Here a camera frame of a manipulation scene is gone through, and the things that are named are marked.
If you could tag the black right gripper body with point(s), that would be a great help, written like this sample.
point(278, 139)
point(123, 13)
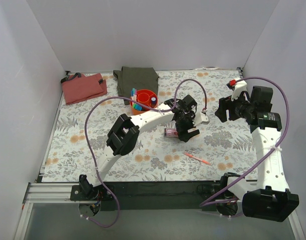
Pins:
point(228, 108)

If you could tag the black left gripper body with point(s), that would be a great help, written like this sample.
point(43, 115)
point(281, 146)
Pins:
point(184, 129)

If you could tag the pink clear pencil case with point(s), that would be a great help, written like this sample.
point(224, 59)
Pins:
point(170, 133)

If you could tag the orange pen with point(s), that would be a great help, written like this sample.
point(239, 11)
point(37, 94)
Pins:
point(196, 158)

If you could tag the grey blue short marker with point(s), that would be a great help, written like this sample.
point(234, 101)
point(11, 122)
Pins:
point(153, 102)

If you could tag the orange round divided container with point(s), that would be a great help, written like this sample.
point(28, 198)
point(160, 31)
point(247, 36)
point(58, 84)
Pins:
point(143, 97)

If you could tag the black highlighter blue cap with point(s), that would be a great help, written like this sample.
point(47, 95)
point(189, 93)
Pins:
point(138, 107)

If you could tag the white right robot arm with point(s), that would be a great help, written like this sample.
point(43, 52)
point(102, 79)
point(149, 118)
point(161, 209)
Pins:
point(270, 198)

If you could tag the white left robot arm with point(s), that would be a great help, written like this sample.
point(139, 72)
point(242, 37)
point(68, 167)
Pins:
point(122, 137)

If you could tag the olive green folded cloth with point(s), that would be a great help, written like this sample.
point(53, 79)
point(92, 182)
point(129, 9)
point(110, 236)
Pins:
point(139, 78)

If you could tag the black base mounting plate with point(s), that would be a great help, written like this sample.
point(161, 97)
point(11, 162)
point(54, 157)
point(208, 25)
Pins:
point(144, 195)

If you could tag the floral patterned table mat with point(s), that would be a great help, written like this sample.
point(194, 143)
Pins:
point(227, 146)

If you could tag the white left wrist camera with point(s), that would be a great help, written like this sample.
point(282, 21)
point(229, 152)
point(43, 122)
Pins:
point(201, 118)

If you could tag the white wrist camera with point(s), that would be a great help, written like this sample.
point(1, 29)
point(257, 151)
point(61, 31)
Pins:
point(201, 118)
point(237, 85)

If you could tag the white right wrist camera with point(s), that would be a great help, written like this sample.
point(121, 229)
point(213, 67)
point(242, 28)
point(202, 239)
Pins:
point(237, 85)

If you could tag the red pouch with black strap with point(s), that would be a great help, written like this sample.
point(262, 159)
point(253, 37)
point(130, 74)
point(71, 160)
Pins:
point(79, 88)

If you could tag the aluminium frame rail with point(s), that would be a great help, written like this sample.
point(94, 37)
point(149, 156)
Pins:
point(45, 193)

